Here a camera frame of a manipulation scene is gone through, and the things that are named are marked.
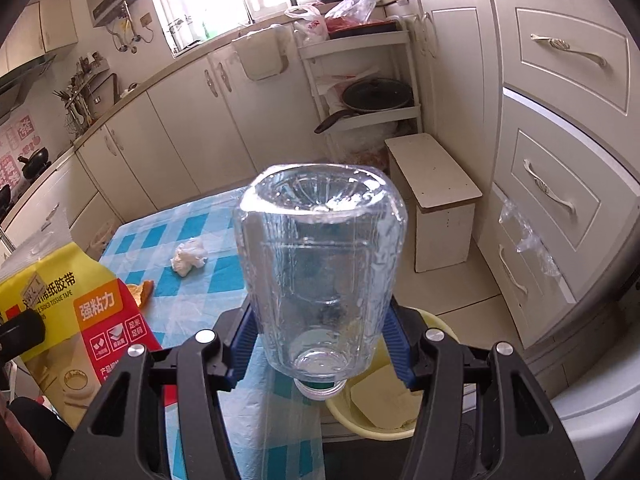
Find yellow tape package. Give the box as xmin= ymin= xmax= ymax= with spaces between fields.
xmin=0 ymin=207 xmax=178 ymax=416

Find red wall stickers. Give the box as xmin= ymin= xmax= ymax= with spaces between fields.
xmin=0 ymin=115 xmax=38 ymax=186

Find range hood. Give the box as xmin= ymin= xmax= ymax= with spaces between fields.
xmin=0 ymin=52 xmax=58 ymax=96

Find white drawer cabinet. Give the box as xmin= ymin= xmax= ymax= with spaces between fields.
xmin=385 ymin=0 xmax=640 ymax=361

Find white base cabinet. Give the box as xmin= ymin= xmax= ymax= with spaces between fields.
xmin=75 ymin=27 xmax=301 ymax=221
xmin=0 ymin=152 xmax=126 ymax=261

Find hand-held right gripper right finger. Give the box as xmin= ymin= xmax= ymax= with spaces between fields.
xmin=382 ymin=297 xmax=586 ymax=480

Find dark tray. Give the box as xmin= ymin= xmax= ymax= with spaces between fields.
xmin=327 ymin=16 xmax=401 ymax=40

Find beige paper piece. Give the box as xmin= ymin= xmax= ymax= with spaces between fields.
xmin=350 ymin=362 xmax=426 ymax=431

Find yellow plastic basin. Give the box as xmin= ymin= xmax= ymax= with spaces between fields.
xmin=325 ymin=307 xmax=461 ymax=437

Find white plastic bag red print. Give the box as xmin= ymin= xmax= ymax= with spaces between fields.
xmin=285 ymin=4 xmax=331 ymax=43

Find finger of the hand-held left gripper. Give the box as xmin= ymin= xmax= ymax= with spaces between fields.
xmin=0 ymin=308 xmax=47 ymax=361

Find small wooden stool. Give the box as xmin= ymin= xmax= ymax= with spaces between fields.
xmin=384 ymin=132 xmax=483 ymax=273

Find clear plastic bottle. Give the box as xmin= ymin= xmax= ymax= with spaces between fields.
xmin=232 ymin=162 xmax=408 ymax=402

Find blue checked plastic tablecloth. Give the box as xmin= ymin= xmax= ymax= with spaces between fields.
xmin=97 ymin=187 xmax=326 ymax=480

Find clear plastic film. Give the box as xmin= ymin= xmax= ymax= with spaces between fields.
xmin=497 ymin=199 xmax=563 ymax=281

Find black frying pan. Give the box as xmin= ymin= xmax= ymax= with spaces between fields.
xmin=314 ymin=77 xmax=416 ymax=133

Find white hanging bin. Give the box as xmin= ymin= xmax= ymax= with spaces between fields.
xmin=231 ymin=24 xmax=288 ymax=81

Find white shelf rack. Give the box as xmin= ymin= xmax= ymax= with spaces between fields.
xmin=295 ymin=30 xmax=423 ymax=161

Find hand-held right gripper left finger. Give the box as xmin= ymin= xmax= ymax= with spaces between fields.
xmin=52 ymin=305 xmax=261 ymax=480

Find white wall cabinet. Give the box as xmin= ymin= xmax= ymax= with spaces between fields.
xmin=0 ymin=0 xmax=80 ymax=73

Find utensil rack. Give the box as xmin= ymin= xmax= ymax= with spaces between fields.
xmin=52 ymin=52 xmax=118 ymax=133

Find white appliance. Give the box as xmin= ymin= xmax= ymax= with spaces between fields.
xmin=547 ymin=370 xmax=640 ymax=480

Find white tissue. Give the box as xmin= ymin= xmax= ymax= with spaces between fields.
xmin=170 ymin=241 xmax=209 ymax=277

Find orange peel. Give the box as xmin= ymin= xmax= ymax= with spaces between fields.
xmin=127 ymin=280 xmax=154 ymax=307

